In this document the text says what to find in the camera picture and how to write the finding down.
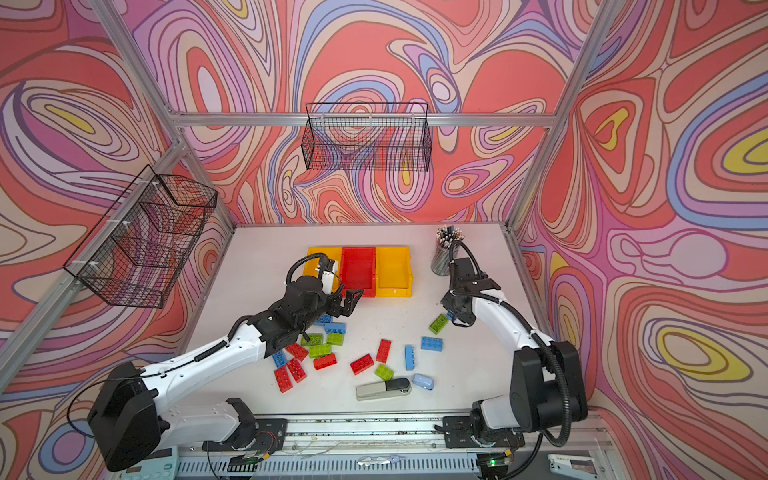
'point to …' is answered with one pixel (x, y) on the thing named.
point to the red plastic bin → (358, 270)
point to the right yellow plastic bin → (394, 272)
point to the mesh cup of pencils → (445, 235)
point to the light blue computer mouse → (423, 381)
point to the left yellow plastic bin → (310, 265)
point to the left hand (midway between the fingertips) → (347, 283)
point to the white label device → (573, 467)
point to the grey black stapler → (384, 389)
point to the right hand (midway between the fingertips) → (455, 312)
